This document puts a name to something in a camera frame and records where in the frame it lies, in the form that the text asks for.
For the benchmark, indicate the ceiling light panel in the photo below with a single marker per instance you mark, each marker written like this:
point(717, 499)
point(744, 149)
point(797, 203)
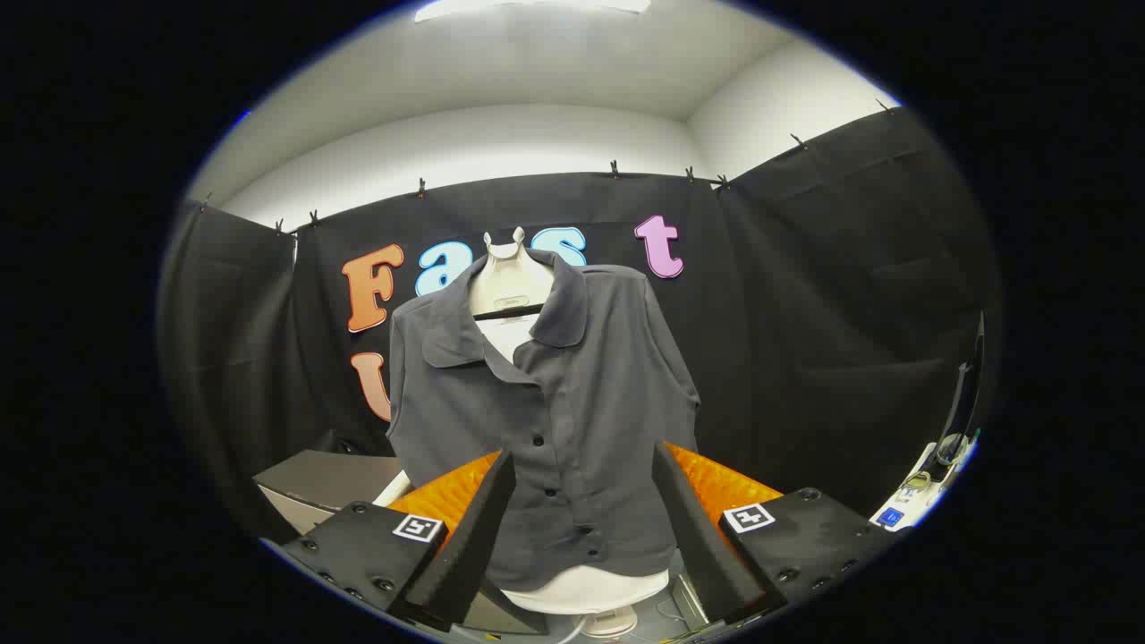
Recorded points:
point(528, 7)

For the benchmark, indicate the black curved stand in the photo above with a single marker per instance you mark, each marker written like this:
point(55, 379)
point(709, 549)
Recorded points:
point(966, 394)

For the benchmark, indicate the white mannequin torso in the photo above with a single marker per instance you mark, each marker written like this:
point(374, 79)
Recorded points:
point(510, 282)

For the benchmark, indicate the grey drawer cabinet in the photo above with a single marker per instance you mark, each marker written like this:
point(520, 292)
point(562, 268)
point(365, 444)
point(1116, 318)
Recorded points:
point(322, 483)

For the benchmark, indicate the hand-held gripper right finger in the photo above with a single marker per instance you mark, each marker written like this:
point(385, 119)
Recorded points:
point(702, 537)

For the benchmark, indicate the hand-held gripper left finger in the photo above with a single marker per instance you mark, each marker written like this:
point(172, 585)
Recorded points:
point(474, 537)

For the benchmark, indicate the white power strip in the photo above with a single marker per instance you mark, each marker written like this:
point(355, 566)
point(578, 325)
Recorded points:
point(903, 510)

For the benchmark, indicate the grey button-up shirt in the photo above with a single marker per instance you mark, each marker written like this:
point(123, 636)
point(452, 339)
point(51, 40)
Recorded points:
point(590, 402)

